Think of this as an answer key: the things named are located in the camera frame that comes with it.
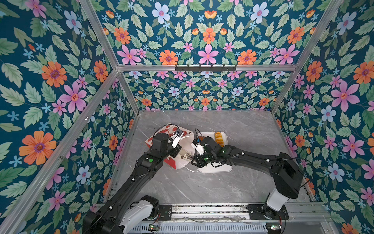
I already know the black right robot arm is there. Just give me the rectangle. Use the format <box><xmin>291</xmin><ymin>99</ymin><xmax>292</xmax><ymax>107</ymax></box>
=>
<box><xmin>191</xmin><ymin>136</ymin><xmax>303</xmax><ymax>212</ymax></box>

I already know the striped long bread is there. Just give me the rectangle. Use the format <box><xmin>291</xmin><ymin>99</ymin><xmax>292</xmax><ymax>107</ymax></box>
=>
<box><xmin>214</xmin><ymin>132</ymin><xmax>225</xmax><ymax>147</ymax></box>

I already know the white perforated cable duct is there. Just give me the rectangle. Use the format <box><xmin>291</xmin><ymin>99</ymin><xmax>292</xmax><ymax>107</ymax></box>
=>
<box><xmin>130</xmin><ymin>223</ymin><xmax>268</xmax><ymax>234</ymax></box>

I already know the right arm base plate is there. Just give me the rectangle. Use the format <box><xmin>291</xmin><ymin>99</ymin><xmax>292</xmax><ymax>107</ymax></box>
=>
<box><xmin>246</xmin><ymin>204</ymin><xmax>289</xmax><ymax>220</ymax></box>

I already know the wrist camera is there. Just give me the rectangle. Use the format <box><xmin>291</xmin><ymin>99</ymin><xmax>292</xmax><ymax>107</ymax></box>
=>
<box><xmin>172</xmin><ymin>130</ymin><xmax>184</xmax><ymax>148</ymax></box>
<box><xmin>191</xmin><ymin>138</ymin><xmax>205</xmax><ymax>156</ymax></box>

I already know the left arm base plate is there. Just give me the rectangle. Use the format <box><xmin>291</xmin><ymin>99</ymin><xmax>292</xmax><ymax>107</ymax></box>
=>
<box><xmin>147</xmin><ymin>205</ymin><xmax>173</xmax><ymax>221</ymax></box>

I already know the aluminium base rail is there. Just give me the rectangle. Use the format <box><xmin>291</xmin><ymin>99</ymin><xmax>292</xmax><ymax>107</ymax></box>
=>
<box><xmin>170</xmin><ymin>202</ymin><xmax>333</xmax><ymax>222</ymax></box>

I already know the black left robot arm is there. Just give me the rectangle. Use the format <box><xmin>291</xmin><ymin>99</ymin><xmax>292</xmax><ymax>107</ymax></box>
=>
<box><xmin>82</xmin><ymin>133</ymin><xmax>181</xmax><ymax>234</ymax></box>

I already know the red white paper bag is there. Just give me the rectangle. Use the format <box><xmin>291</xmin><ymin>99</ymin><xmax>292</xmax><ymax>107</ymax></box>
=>
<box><xmin>145</xmin><ymin>123</ymin><xmax>195</xmax><ymax>170</ymax></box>

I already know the black hook rail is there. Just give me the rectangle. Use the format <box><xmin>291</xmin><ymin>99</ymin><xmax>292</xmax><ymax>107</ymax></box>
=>
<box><xmin>174</xmin><ymin>64</ymin><xmax>237</xmax><ymax>73</ymax></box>

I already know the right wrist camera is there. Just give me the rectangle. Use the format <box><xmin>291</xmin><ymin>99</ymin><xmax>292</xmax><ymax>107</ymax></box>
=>
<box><xmin>191</xmin><ymin>138</ymin><xmax>205</xmax><ymax>156</ymax></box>

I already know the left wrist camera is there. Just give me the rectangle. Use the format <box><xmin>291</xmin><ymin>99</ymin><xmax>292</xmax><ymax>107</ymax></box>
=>
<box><xmin>172</xmin><ymin>130</ymin><xmax>184</xmax><ymax>148</ymax></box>

